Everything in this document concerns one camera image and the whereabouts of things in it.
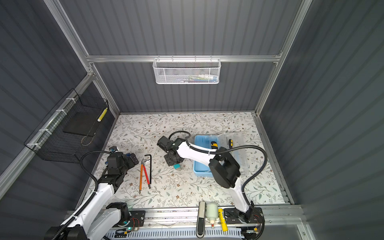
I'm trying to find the black pad in basket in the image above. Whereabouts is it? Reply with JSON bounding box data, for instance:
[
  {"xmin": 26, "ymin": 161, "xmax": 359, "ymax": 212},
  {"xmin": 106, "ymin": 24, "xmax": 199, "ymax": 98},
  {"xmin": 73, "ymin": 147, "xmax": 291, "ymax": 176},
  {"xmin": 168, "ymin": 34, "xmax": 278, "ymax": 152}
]
[{"xmin": 63, "ymin": 113, "xmax": 101, "ymax": 137}]

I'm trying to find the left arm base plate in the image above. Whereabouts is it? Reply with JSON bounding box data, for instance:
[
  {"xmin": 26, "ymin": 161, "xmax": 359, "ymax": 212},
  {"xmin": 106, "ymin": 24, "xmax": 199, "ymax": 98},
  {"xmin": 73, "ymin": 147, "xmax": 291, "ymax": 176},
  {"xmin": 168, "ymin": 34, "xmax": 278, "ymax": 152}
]
[{"xmin": 113, "ymin": 210, "xmax": 146, "ymax": 228}]

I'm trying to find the white wire mesh basket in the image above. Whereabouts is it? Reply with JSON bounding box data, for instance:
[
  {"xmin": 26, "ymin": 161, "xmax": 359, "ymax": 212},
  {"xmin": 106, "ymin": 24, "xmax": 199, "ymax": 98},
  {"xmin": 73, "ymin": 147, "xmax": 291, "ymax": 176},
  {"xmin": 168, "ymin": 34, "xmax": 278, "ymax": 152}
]
[{"xmin": 153, "ymin": 59, "xmax": 222, "ymax": 85}]

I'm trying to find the black wire mesh basket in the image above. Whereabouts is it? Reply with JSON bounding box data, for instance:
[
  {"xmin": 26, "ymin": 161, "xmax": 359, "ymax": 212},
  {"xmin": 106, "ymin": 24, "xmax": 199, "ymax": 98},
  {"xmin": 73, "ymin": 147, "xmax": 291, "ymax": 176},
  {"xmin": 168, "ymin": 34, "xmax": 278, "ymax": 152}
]
[{"xmin": 24, "ymin": 91, "xmax": 112, "ymax": 163}]

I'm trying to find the small precision screwdriver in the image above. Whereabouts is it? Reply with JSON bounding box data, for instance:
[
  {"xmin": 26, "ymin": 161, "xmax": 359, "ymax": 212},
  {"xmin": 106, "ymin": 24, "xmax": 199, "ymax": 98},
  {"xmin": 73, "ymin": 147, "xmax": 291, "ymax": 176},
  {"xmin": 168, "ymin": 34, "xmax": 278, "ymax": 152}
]
[{"xmin": 229, "ymin": 139, "xmax": 234, "ymax": 149}]

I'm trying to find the yellow marker in black basket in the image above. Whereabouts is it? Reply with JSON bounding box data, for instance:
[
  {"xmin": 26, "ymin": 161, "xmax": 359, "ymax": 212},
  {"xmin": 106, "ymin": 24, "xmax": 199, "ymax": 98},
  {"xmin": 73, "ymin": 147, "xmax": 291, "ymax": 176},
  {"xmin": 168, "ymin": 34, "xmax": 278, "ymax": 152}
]
[{"xmin": 97, "ymin": 107, "xmax": 108, "ymax": 122}]

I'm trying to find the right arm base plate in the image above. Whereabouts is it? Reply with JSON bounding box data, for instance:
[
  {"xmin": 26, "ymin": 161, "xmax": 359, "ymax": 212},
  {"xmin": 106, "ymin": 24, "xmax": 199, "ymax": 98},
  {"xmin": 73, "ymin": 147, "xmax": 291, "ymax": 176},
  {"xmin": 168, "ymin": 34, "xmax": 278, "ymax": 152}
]
[{"xmin": 224, "ymin": 207, "xmax": 265, "ymax": 224}]

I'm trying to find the blue plastic tool box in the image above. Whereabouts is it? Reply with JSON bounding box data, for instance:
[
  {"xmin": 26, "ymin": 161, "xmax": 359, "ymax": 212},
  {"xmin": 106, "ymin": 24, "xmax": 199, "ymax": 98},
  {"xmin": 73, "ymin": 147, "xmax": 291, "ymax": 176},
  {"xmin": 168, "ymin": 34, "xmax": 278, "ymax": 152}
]
[{"xmin": 193, "ymin": 133, "xmax": 250, "ymax": 178}]

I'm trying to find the black white handheld device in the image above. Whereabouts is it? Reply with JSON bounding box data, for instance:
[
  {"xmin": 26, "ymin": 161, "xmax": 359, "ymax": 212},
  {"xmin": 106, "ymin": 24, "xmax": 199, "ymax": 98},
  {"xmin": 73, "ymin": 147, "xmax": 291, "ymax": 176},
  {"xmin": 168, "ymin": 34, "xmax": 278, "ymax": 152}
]
[{"xmin": 196, "ymin": 201, "xmax": 206, "ymax": 239}]

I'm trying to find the red hex key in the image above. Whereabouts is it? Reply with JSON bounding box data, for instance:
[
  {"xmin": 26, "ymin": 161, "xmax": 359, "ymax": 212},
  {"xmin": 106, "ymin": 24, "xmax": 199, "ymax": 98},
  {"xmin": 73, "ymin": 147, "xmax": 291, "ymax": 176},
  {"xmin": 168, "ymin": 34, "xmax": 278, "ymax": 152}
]
[{"xmin": 142, "ymin": 160, "xmax": 151, "ymax": 189}]

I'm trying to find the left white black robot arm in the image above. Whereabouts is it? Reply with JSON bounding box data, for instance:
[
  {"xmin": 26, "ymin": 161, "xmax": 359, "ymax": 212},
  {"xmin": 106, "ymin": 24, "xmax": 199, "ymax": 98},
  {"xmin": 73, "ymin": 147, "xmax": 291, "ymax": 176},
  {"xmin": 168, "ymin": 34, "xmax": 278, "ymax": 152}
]
[{"xmin": 44, "ymin": 151, "xmax": 139, "ymax": 240}]

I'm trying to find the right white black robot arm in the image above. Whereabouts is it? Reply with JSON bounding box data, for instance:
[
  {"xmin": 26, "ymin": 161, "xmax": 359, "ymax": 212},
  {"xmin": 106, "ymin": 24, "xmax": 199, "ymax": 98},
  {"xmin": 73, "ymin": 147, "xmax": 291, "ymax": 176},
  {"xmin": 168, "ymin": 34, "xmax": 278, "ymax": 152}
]
[{"xmin": 157, "ymin": 136, "xmax": 252, "ymax": 223}]

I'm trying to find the yellow marker on rail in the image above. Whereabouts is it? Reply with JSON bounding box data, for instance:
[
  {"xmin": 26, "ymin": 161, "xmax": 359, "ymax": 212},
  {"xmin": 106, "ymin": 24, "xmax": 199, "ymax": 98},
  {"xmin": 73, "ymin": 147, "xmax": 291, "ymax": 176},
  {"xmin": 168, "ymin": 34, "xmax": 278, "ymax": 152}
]
[{"xmin": 218, "ymin": 208, "xmax": 228, "ymax": 232}]

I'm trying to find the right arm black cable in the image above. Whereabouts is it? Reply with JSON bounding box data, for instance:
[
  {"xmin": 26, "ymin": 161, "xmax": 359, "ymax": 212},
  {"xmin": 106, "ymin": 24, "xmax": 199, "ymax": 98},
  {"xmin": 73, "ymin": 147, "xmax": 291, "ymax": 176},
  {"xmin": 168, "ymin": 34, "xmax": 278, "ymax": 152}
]
[{"xmin": 167, "ymin": 130, "xmax": 268, "ymax": 240}]

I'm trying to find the black hex key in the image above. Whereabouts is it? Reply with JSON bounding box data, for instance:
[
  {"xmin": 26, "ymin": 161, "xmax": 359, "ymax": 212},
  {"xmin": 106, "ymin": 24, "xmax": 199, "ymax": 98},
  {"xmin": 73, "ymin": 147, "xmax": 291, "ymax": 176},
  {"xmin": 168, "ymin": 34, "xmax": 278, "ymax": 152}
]
[{"xmin": 145, "ymin": 154, "xmax": 153, "ymax": 185}]

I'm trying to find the orange pencil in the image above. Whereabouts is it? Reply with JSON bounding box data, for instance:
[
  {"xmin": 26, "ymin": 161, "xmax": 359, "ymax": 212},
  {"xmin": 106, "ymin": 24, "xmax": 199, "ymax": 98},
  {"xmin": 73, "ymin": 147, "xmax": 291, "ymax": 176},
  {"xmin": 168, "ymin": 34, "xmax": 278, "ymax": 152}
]
[{"xmin": 139, "ymin": 161, "xmax": 144, "ymax": 195}]

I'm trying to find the white glue bottle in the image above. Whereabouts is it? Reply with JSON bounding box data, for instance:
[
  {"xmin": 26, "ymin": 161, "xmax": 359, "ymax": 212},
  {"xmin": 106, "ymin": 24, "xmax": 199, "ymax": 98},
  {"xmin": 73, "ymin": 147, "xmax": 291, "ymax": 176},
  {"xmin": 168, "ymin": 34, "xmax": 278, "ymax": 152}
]
[{"xmin": 206, "ymin": 203, "xmax": 219, "ymax": 229}]

